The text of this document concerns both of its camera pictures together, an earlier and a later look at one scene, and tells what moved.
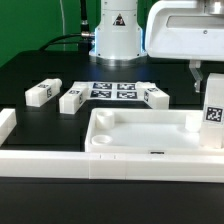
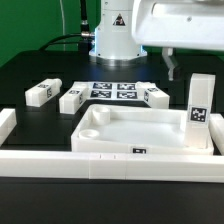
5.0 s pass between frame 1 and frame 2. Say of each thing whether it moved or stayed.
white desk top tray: moved
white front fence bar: stayed
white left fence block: stayed
